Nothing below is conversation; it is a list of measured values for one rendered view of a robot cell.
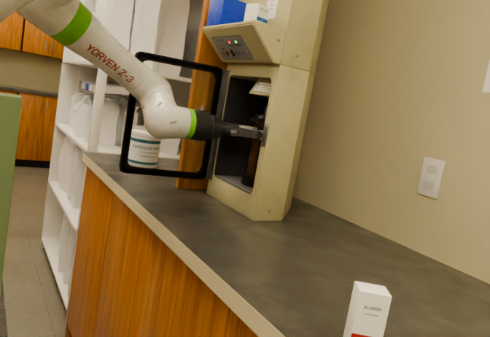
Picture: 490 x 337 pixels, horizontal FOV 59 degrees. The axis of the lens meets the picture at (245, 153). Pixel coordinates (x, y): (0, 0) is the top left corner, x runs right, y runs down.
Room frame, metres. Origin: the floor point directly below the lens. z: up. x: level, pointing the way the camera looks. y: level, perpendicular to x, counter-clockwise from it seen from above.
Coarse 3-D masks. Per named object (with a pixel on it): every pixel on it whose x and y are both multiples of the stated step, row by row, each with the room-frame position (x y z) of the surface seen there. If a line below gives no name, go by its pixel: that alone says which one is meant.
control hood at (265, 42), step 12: (228, 24) 1.34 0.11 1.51; (240, 24) 1.28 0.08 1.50; (252, 24) 1.23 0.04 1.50; (264, 24) 1.25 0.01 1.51; (216, 36) 1.45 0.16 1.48; (252, 36) 1.27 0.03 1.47; (264, 36) 1.25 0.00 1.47; (276, 36) 1.27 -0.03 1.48; (216, 48) 1.51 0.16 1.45; (252, 48) 1.31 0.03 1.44; (264, 48) 1.26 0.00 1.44; (276, 48) 1.27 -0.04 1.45; (228, 60) 1.49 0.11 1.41; (240, 60) 1.42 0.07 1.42; (252, 60) 1.36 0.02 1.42; (264, 60) 1.30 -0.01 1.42; (276, 60) 1.28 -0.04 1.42
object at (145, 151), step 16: (144, 64) 1.42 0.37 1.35; (160, 64) 1.44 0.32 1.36; (176, 80) 1.47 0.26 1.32; (192, 80) 1.49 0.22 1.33; (208, 80) 1.52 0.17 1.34; (128, 96) 1.41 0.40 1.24; (176, 96) 1.47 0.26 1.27; (192, 96) 1.50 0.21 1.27; (208, 96) 1.52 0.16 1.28; (144, 128) 1.44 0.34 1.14; (144, 144) 1.44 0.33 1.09; (160, 144) 1.46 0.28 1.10; (176, 144) 1.48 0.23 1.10; (192, 144) 1.51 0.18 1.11; (128, 160) 1.42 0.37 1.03; (144, 160) 1.44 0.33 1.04; (160, 160) 1.46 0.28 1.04; (176, 160) 1.49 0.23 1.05; (192, 160) 1.51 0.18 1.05
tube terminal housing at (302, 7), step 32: (256, 0) 1.45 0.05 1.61; (288, 0) 1.30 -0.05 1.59; (320, 0) 1.34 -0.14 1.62; (288, 32) 1.29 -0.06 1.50; (320, 32) 1.45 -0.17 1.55; (256, 64) 1.40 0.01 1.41; (288, 64) 1.30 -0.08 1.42; (288, 96) 1.31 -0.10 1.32; (288, 128) 1.32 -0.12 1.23; (288, 160) 1.34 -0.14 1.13; (224, 192) 1.45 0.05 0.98; (256, 192) 1.29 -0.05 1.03; (288, 192) 1.38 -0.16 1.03
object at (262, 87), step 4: (260, 80) 1.42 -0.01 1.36; (264, 80) 1.41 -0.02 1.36; (268, 80) 1.40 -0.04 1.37; (256, 84) 1.43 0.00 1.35; (260, 84) 1.41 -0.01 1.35; (264, 84) 1.40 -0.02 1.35; (268, 84) 1.39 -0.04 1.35; (252, 88) 1.44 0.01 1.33; (256, 88) 1.41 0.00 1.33; (260, 88) 1.40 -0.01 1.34; (264, 88) 1.39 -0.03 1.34; (268, 88) 1.39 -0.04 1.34; (252, 92) 1.42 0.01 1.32; (256, 92) 1.40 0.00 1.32; (260, 92) 1.39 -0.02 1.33; (264, 92) 1.38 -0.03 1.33; (268, 92) 1.38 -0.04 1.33; (264, 96) 1.54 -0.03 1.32; (268, 96) 1.54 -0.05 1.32
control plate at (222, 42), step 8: (216, 40) 1.46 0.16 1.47; (224, 40) 1.42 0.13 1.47; (232, 40) 1.38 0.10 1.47; (240, 40) 1.34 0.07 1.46; (224, 48) 1.46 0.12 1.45; (232, 48) 1.41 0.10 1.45; (240, 48) 1.37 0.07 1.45; (224, 56) 1.50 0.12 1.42; (232, 56) 1.45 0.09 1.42; (240, 56) 1.41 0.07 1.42; (248, 56) 1.36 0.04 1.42
